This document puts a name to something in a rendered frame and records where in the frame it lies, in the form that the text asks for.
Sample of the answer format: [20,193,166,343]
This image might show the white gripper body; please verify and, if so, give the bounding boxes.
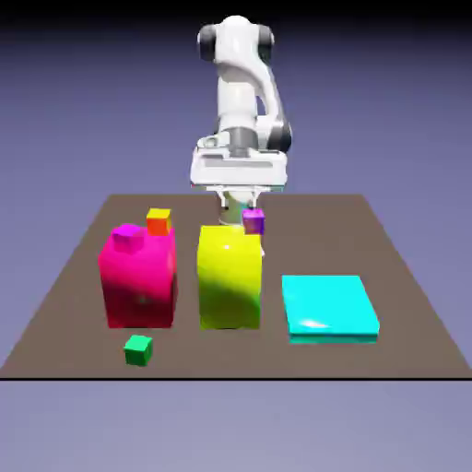
[189,146,289,194]

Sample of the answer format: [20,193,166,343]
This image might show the small purple cube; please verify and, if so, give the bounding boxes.
[242,208,266,236]

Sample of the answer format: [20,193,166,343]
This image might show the small orange cube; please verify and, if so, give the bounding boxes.
[146,207,173,237]

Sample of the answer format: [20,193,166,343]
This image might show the small magenta cube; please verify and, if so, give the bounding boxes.
[111,223,146,256]

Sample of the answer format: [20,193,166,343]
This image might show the small green cube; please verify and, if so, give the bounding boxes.
[123,334,154,368]

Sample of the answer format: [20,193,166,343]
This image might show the large yellow box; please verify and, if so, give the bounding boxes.
[196,224,264,331]

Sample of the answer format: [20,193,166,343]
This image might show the large pink box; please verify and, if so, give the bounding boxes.
[98,223,179,330]

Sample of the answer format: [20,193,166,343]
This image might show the large cyan box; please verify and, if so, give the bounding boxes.
[281,275,381,345]

